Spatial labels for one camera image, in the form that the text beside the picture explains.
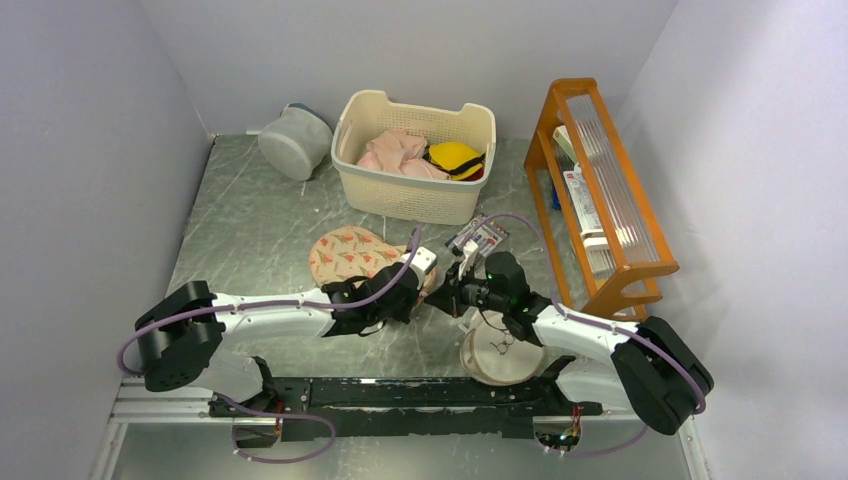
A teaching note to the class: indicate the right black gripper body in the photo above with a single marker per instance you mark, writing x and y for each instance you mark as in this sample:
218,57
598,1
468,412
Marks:
470,291

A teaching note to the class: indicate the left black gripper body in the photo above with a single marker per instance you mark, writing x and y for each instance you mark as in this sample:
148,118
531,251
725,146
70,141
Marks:
403,310

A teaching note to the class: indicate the floral mesh laundry bag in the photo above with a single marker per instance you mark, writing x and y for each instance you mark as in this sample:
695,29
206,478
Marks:
351,255

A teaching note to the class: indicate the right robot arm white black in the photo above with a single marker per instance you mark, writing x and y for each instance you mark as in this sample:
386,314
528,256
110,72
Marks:
646,369

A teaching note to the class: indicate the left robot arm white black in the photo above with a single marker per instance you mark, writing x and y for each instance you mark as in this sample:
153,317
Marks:
187,338

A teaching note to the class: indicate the cream plastic laundry basket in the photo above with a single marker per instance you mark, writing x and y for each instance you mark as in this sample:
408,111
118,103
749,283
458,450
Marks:
367,115

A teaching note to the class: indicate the grey round mesh bag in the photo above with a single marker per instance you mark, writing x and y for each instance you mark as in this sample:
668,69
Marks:
297,142

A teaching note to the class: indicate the marker pen pack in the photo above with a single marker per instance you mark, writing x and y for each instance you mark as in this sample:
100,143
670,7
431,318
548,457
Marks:
486,235

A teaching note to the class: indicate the beige round glasses pouch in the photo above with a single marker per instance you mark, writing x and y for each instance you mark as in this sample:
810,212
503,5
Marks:
491,355

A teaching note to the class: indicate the yellow black cloth in basket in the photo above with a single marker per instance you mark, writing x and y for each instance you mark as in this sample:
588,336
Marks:
458,160

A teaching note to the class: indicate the pink cloth in basket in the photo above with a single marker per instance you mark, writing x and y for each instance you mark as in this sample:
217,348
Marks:
399,152

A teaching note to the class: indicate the white box in rack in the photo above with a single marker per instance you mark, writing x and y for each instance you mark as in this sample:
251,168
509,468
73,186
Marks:
583,204

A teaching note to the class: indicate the orange wooden rack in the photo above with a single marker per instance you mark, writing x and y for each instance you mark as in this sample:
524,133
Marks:
638,251

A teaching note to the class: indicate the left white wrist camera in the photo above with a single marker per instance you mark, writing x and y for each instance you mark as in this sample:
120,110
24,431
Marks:
422,261

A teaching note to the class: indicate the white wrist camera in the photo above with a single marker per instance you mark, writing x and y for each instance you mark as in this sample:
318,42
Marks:
422,261
470,251

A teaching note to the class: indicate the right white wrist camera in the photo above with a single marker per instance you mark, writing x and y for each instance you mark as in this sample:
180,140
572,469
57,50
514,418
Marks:
470,251

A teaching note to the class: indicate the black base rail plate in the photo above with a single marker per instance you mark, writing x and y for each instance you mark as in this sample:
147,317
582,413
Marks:
359,407

